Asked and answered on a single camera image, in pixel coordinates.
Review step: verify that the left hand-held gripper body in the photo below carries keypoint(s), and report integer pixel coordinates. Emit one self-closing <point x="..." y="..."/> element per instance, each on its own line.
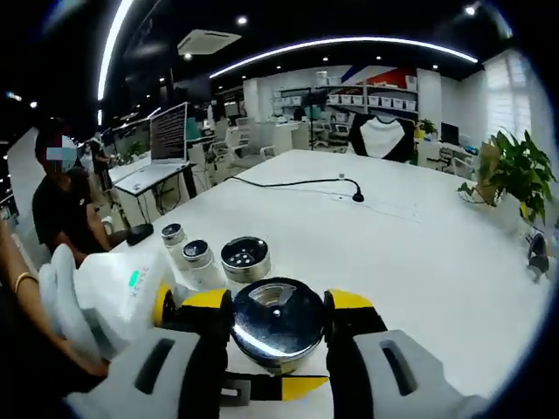
<point x="113" y="297"/>

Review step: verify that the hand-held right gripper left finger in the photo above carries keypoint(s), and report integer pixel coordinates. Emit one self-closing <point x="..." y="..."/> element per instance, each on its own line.
<point x="174" y="384"/>

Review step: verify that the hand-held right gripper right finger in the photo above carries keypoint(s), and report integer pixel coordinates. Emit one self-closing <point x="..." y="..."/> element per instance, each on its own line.
<point x="371" y="384"/>

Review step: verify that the seasoning bottle brown contents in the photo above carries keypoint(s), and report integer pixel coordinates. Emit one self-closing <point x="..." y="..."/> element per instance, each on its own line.
<point x="279" y="323"/>

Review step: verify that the seasoning bottle beige contents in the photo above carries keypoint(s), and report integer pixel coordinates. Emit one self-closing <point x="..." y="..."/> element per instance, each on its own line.
<point x="172" y="231"/>

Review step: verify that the seasoning bottle pale grey contents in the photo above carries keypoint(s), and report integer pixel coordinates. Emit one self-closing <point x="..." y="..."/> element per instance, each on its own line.
<point x="196" y="251"/>

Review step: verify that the tall seasoning bottle white contents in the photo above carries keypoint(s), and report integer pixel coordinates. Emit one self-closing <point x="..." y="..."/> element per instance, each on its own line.
<point x="244" y="257"/>

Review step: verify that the person's left hand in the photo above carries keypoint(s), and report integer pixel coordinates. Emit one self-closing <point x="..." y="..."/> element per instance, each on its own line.
<point x="87" y="362"/>

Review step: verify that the small black case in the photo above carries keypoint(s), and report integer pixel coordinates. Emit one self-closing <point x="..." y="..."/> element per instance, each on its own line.
<point x="140" y="235"/>

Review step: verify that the person's black clothing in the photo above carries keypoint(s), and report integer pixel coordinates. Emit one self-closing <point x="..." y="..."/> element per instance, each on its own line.
<point x="35" y="375"/>

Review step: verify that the white side desk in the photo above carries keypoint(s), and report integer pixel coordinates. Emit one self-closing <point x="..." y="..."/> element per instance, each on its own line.
<point x="144" y="180"/>

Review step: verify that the silver laptop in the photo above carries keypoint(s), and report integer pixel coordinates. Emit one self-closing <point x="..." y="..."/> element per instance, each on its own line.
<point x="168" y="131"/>

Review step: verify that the black headphones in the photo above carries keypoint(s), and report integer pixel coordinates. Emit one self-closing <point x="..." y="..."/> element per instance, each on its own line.
<point x="539" y="262"/>

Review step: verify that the chair with black white shirt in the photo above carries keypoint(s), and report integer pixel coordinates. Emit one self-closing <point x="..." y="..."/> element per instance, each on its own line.
<point x="382" y="137"/>

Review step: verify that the straight ceiling light strip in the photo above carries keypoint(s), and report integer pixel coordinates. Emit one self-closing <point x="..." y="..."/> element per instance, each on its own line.
<point x="111" y="43"/>

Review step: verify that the potted green plant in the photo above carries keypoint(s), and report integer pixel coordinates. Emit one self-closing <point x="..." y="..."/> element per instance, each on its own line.
<point x="519" y="170"/>

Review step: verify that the black stand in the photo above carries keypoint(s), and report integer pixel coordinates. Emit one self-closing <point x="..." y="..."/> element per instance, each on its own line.
<point x="313" y="126"/>

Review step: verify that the black monitor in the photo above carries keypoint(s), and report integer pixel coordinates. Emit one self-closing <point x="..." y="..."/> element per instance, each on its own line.
<point x="450" y="133"/>

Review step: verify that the ceiling air conditioner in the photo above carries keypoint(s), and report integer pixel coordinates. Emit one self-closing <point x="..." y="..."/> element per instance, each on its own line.
<point x="209" y="43"/>

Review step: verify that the storage shelf with white bins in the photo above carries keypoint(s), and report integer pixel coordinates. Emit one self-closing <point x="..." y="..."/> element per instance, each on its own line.
<point x="384" y="101"/>

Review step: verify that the narrow white window blind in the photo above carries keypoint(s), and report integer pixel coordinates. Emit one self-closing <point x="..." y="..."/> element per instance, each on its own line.
<point x="508" y="96"/>

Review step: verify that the curved ceiling light strip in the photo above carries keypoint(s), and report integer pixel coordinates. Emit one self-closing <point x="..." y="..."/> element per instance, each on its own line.
<point x="349" y="42"/>

